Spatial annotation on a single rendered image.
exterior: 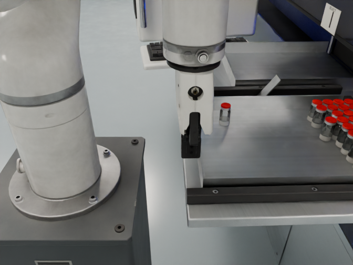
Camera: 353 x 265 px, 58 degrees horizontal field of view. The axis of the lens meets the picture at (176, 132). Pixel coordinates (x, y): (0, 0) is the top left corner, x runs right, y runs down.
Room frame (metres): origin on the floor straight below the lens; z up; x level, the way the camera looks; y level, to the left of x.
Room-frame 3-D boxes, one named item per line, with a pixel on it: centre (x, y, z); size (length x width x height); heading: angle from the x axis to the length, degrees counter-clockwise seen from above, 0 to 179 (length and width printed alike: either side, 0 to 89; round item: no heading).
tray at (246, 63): (0.84, -0.31, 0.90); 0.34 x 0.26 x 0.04; 92
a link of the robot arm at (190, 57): (0.42, -0.02, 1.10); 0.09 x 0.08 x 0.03; 2
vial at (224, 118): (0.56, -0.10, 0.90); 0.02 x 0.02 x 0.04
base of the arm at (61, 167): (0.42, 0.19, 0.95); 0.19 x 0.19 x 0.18
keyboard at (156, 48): (1.18, -0.09, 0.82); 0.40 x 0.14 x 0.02; 100
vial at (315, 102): (0.58, -0.29, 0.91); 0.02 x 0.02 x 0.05
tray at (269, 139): (0.50, -0.21, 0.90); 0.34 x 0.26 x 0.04; 92
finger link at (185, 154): (0.40, -0.02, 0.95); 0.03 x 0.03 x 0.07; 2
